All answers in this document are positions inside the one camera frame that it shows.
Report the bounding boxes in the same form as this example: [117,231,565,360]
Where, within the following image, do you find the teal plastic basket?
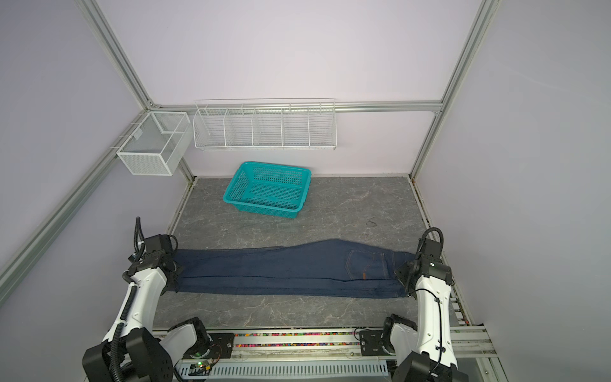
[223,162,312,219]

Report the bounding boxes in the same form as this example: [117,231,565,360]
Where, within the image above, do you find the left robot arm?
[82,216,213,381]

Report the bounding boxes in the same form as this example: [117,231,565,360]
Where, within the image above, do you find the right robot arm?
[382,227,469,381]

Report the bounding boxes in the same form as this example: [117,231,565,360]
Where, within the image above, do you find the dark blue denim trousers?
[173,239,415,299]

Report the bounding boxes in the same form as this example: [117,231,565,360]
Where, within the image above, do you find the long white wire shelf basket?
[193,109,337,151]

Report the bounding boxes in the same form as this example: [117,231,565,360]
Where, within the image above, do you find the aluminium frame rail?
[155,98,443,113]

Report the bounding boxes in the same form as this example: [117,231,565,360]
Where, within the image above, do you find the green circuit board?
[189,363,212,377]

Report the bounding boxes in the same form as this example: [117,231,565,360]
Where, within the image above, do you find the white slotted cable duct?
[178,360,391,381]

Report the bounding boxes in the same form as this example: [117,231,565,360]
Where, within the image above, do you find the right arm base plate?
[355,328,395,357]

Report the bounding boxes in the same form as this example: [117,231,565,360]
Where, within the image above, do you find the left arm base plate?
[186,332,235,360]

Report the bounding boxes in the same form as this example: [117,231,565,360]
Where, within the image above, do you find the small white mesh box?
[118,111,193,176]

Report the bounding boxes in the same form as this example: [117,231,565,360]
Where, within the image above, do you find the colourful bead strip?
[234,329,361,348]

